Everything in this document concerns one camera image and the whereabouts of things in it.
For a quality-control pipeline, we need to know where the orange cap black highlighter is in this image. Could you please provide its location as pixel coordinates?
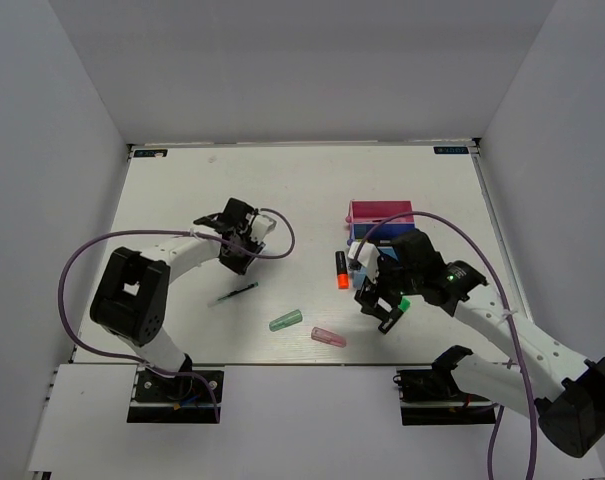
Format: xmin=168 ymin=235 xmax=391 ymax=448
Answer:
xmin=335 ymin=251 xmax=350 ymax=289

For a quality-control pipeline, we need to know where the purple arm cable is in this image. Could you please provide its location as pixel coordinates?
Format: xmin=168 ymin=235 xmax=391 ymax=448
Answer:
xmin=354 ymin=210 xmax=539 ymax=480
xmin=57 ymin=207 xmax=297 ymax=424

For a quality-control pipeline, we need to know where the left corner label sticker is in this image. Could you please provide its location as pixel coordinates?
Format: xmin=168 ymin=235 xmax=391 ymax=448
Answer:
xmin=133 ymin=149 xmax=168 ymax=158

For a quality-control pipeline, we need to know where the purple-blue plastic bin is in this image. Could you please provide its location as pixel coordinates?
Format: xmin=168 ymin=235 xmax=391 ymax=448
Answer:
xmin=346 ymin=221 xmax=416 ymax=246

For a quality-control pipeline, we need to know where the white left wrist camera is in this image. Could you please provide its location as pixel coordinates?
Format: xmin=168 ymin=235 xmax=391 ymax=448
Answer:
xmin=249 ymin=212 xmax=277 ymax=244

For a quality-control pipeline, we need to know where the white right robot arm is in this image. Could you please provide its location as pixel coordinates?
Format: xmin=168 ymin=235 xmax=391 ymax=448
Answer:
xmin=348 ymin=230 xmax=605 ymax=458

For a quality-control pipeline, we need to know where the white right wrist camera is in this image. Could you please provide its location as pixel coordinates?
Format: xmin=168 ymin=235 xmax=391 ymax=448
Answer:
xmin=347 ymin=241 xmax=380 ymax=282

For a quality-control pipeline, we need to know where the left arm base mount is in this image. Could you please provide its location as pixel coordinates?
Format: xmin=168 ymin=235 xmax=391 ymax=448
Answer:
xmin=126 ymin=369 xmax=217 ymax=425

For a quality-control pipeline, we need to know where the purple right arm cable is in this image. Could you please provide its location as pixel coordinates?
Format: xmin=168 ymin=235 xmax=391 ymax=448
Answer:
xmin=354 ymin=210 xmax=539 ymax=480

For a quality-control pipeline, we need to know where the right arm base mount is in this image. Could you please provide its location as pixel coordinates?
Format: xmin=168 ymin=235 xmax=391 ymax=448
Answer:
xmin=393 ymin=368 xmax=497 ymax=427

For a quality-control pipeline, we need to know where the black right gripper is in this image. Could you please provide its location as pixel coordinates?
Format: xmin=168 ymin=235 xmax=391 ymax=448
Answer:
xmin=355 ymin=251 xmax=422 ymax=322

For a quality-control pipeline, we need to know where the corner label sticker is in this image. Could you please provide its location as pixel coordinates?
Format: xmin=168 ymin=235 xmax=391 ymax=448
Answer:
xmin=133 ymin=149 xmax=168 ymax=158
xmin=433 ymin=146 xmax=469 ymax=155

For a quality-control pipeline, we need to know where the pink translucent eraser case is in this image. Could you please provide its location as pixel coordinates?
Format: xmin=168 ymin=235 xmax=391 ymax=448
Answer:
xmin=310 ymin=327 xmax=347 ymax=348

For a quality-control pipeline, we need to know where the green ink refill pen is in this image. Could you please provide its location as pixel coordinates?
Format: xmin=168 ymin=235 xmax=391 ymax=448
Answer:
xmin=207 ymin=282 xmax=259 ymax=308

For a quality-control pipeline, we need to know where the pink plastic bin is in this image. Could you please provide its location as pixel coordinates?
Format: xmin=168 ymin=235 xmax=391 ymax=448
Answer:
xmin=345 ymin=200 xmax=412 ymax=225

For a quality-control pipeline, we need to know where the light blue plastic bin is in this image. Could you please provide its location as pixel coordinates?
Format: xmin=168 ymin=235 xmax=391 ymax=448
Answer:
xmin=350 ymin=246 xmax=397 ymax=289

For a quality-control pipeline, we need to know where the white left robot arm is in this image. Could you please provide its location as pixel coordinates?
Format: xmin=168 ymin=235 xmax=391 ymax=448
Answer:
xmin=89 ymin=198 xmax=277 ymax=399

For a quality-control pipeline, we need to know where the right corner label sticker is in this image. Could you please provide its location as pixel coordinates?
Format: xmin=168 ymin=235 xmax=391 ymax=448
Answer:
xmin=433 ymin=146 xmax=469 ymax=155

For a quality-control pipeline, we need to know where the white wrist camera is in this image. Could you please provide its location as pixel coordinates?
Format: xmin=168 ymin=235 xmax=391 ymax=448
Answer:
xmin=347 ymin=241 xmax=380 ymax=282
xmin=249 ymin=212 xmax=277 ymax=244

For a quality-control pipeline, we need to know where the green cap black highlighter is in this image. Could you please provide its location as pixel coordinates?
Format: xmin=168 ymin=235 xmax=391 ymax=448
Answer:
xmin=378 ymin=297 xmax=411 ymax=334

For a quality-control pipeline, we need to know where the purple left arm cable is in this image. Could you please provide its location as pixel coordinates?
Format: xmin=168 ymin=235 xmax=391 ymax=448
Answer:
xmin=57 ymin=207 xmax=297 ymax=424

